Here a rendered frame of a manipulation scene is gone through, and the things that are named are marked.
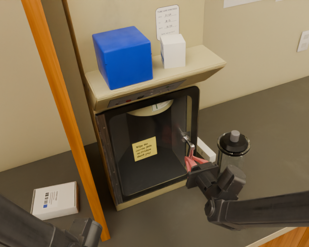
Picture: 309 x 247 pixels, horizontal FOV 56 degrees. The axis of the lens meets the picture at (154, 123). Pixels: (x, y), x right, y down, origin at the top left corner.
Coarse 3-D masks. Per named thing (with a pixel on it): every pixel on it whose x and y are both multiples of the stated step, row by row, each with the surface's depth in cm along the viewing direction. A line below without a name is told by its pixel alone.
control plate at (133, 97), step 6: (168, 84) 68; (174, 84) 70; (150, 90) 68; (156, 90) 70; (162, 90) 73; (126, 96) 65; (132, 96) 68; (138, 96) 70; (144, 96) 73; (114, 102) 68; (120, 102) 71; (126, 102) 73
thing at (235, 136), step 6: (234, 132) 93; (222, 138) 96; (228, 138) 96; (234, 138) 93; (240, 138) 95; (222, 144) 95; (228, 144) 94; (234, 144) 93; (240, 144) 93; (246, 144) 94; (228, 150) 93; (234, 150) 92; (240, 150) 92
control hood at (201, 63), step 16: (192, 48) 75; (160, 64) 69; (192, 64) 68; (208, 64) 68; (224, 64) 68; (96, 80) 65; (160, 80) 64; (176, 80) 67; (192, 80) 74; (96, 96) 60; (112, 96) 61
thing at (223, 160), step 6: (228, 132) 100; (246, 138) 97; (246, 150) 93; (222, 156) 97; (228, 156) 95; (234, 156) 93; (240, 156) 94; (222, 162) 98; (228, 162) 96; (234, 162) 96; (240, 162) 96; (222, 168) 100; (240, 168) 99
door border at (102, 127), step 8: (104, 120) 77; (104, 128) 78; (104, 136) 80; (104, 144) 82; (104, 152) 83; (112, 160) 87; (112, 168) 89; (112, 176) 91; (120, 192) 97; (120, 200) 99
